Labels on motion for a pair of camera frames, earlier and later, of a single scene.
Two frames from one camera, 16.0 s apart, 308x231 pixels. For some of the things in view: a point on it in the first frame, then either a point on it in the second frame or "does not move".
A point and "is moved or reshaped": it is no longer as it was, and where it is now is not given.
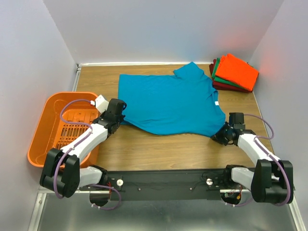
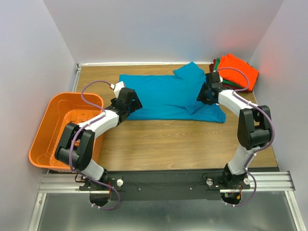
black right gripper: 218,136 to 200,97
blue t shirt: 185,103 is moved or reshaped
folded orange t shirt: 237,71 does not move
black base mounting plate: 166,184 does not move
